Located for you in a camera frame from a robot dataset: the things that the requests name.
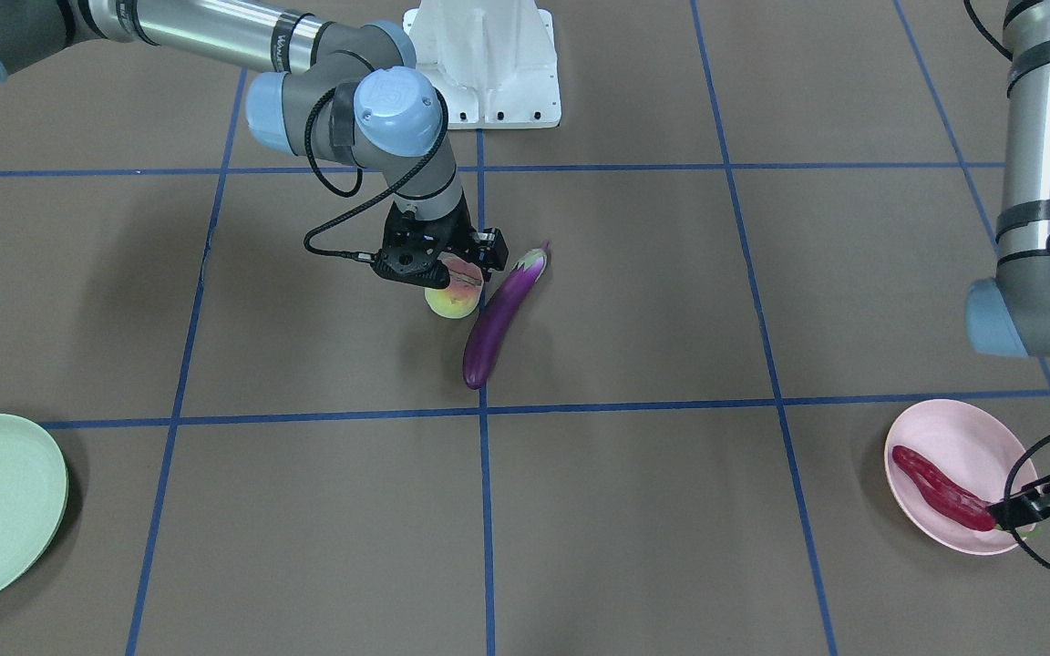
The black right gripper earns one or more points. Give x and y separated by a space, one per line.
486 248

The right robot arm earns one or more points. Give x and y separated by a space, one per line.
346 99

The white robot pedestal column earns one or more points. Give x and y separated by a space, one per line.
495 62

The purple eggplant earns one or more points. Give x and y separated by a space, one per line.
488 333

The red chili pepper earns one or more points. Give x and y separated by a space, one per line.
942 494

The yellow pink peach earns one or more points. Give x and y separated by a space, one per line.
461 297

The pink plate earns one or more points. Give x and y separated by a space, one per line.
972 448

